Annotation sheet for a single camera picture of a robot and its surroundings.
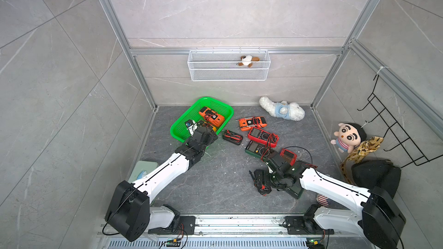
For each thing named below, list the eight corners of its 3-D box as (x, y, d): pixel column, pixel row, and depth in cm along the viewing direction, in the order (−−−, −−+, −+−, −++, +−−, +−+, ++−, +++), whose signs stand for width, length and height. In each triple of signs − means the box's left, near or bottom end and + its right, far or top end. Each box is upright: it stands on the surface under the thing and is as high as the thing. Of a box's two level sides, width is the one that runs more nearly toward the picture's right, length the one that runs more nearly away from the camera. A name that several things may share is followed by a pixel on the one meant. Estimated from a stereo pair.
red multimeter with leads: (247, 140, 104) (247, 135, 100) (251, 130, 108) (252, 125, 104) (274, 150, 99) (277, 145, 95) (278, 140, 103) (280, 135, 99)
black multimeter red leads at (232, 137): (221, 138, 105) (221, 135, 102) (225, 131, 108) (225, 128, 105) (239, 146, 101) (239, 143, 98) (242, 139, 104) (243, 136, 101)
